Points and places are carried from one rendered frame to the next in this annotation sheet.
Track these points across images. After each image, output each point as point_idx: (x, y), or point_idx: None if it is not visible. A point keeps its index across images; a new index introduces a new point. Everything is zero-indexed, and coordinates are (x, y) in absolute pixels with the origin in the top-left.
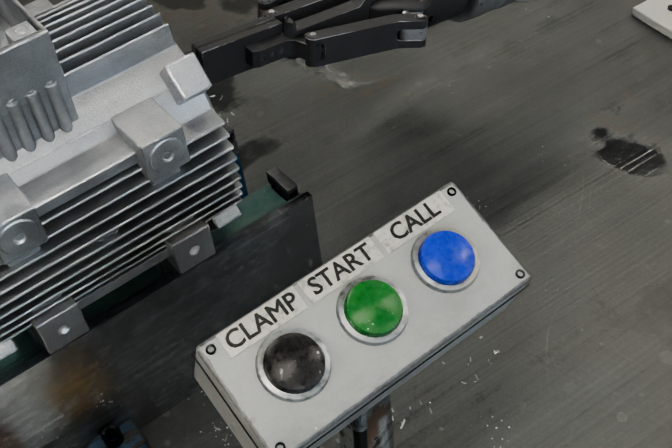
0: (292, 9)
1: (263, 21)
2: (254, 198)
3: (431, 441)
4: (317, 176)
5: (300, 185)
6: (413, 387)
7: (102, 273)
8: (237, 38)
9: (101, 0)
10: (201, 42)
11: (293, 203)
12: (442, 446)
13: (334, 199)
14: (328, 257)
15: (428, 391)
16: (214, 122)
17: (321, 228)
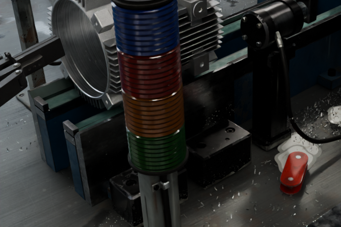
0: (3, 69)
1: (21, 55)
2: (57, 103)
3: (11, 116)
4: (31, 223)
5: (43, 218)
6: (12, 130)
7: None
8: (36, 44)
9: None
10: (54, 38)
11: (36, 87)
12: (8, 115)
13: (24, 209)
14: (36, 179)
15: (6, 129)
16: (51, 7)
17: (36, 193)
